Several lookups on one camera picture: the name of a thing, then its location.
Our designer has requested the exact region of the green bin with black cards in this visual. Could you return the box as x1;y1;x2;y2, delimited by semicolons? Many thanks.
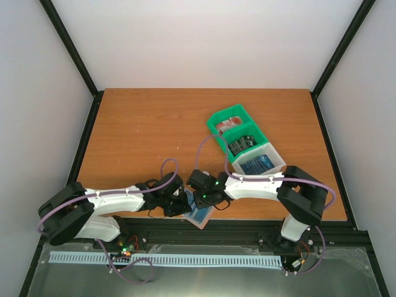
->
219;123;269;163

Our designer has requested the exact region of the black corner post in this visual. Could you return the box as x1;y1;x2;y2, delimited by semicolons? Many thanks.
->
38;0;105;97
311;0;377;97

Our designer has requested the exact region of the white bin with blue cards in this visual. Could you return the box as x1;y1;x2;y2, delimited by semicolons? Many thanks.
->
231;142;286;175

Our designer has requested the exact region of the black aluminium frame rail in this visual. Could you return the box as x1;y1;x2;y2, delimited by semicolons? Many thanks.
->
40;216;372;257

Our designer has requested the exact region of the blue card stack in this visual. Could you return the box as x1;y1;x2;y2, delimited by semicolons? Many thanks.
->
241;155;275;174

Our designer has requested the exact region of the right connector plug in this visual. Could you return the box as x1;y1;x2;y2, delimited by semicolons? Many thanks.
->
291;259;305;270

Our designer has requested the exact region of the green bin with red cards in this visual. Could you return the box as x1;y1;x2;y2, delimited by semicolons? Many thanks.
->
206;104;265;141

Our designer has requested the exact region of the left black corner post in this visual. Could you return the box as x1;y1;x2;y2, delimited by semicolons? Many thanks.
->
38;0;105;97

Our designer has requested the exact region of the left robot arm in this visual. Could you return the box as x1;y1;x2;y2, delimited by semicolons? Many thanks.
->
37;172;192;249

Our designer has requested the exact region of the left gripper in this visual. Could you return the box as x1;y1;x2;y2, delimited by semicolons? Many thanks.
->
160;191;192;217

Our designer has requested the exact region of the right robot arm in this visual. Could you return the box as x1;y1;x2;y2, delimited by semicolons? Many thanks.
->
187;166;330;251

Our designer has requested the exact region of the red white card stack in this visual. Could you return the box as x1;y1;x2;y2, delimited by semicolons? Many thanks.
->
215;116;243;135

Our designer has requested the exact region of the black card stack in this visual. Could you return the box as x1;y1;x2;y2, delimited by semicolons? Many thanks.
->
228;136;257;157

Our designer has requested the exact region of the left electronics board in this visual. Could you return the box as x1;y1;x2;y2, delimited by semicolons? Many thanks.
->
118;235;139;256

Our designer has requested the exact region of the right black corner post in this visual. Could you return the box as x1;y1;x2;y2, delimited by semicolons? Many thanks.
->
311;0;377;97

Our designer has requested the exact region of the light blue cable duct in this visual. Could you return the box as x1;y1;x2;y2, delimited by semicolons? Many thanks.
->
48;251;282;270

